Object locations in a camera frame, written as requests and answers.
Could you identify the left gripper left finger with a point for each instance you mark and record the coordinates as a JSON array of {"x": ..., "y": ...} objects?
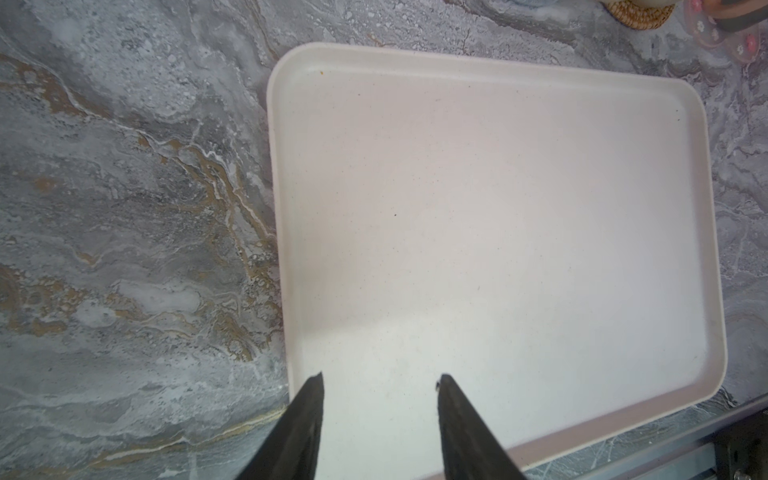
[{"x": 291, "y": 449}]

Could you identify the tan rattan round coaster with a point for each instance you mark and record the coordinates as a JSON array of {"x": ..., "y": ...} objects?
[{"x": 638, "y": 17}]

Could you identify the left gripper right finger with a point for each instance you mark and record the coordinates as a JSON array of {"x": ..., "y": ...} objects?
[{"x": 469, "y": 449}]

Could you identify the pink flower coaster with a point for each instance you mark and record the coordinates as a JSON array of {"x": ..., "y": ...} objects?
[{"x": 743, "y": 46}]

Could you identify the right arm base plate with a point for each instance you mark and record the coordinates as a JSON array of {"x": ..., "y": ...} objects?
[{"x": 741, "y": 449}]

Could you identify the orange ceramic mug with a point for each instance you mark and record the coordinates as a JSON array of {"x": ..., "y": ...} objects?
[{"x": 645, "y": 3}]

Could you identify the beige rectangular tray mat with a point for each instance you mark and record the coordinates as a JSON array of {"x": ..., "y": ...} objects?
[{"x": 544, "y": 235}]

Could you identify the aluminium front rail frame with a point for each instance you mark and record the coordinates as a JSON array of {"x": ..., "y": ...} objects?
[{"x": 680, "y": 445}]

